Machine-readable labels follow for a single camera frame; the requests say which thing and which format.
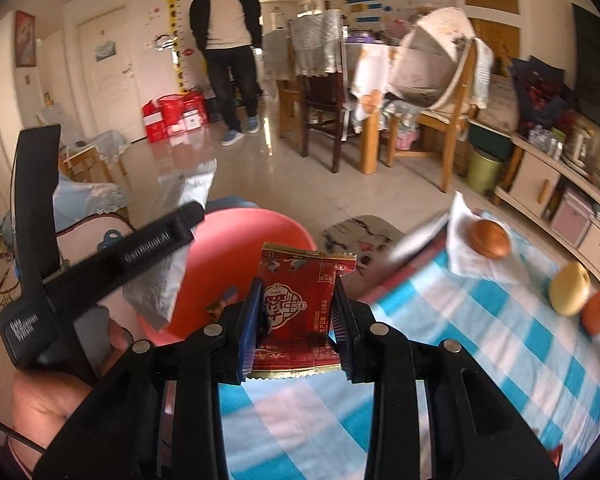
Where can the pink plastic basin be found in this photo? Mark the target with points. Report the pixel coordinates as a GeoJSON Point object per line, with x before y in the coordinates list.
{"type": "Point", "coordinates": [260, 235]}

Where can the cream TV cabinet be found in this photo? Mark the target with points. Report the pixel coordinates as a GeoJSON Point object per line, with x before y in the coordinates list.
{"type": "Point", "coordinates": [535, 185]}

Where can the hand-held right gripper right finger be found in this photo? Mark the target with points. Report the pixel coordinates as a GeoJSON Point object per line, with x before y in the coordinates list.
{"type": "Point", "coordinates": [341, 330]}

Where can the wooden chair with cushion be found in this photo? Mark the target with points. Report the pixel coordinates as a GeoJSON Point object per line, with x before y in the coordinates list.
{"type": "Point", "coordinates": [455, 110]}

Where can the dark wooden dining chair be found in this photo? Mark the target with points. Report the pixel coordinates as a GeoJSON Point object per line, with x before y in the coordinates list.
{"type": "Point", "coordinates": [322, 110]}

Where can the white paper napkin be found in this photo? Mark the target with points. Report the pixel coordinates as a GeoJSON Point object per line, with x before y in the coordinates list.
{"type": "Point", "coordinates": [462, 255]}

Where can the giraffe height chart sticker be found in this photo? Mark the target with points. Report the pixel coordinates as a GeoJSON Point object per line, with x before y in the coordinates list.
{"type": "Point", "coordinates": [175, 35]}

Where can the red snack packet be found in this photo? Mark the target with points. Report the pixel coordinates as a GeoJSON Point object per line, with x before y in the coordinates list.
{"type": "Point", "coordinates": [292, 310]}

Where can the black flat television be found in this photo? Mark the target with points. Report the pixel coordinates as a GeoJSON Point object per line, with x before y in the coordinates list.
{"type": "Point", "coordinates": [597, 60]}

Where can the dark wrapped flower bouquet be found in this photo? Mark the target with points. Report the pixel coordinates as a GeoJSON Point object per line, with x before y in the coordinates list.
{"type": "Point", "coordinates": [540, 90]}

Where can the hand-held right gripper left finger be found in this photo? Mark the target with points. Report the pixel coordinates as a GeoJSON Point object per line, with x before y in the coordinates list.
{"type": "Point", "coordinates": [249, 330]}

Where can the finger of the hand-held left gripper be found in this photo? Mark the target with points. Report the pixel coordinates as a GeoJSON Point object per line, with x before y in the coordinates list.
{"type": "Point", "coordinates": [145, 247]}

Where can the blue checkered tablecloth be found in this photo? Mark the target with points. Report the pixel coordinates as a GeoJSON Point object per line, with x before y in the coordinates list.
{"type": "Point", "coordinates": [480, 340]}

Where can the green trash bin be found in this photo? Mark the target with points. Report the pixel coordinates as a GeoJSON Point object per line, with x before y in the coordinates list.
{"type": "Point", "coordinates": [485, 172]}

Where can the white door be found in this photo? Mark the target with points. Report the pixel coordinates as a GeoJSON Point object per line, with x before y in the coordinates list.
{"type": "Point", "coordinates": [110, 75]}

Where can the person's left hand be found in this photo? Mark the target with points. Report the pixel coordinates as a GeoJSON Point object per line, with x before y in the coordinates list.
{"type": "Point", "coordinates": [45, 410]}

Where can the patterned floor rug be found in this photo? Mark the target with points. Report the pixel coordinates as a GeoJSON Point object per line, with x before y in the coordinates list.
{"type": "Point", "coordinates": [360, 237]}

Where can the left yellow apple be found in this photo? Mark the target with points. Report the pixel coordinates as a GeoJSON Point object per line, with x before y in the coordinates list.
{"type": "Point", "coordinates": [570, 290]}

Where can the red gift bags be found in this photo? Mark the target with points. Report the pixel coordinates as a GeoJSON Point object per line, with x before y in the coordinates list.
{"type": "Point", "coordinates": [175, 117]}

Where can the framed wall picture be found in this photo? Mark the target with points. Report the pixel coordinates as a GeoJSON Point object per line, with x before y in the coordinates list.
{"type": "Point", "coordinates": [25, 39]}

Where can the silver foil bag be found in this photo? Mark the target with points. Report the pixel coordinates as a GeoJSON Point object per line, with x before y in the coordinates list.
{"type": "Point", "coordinates": [165, 280]}

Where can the brown muffin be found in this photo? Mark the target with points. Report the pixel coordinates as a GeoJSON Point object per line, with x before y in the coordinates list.
{"type": "Point", "coordinates": [490, 240]}

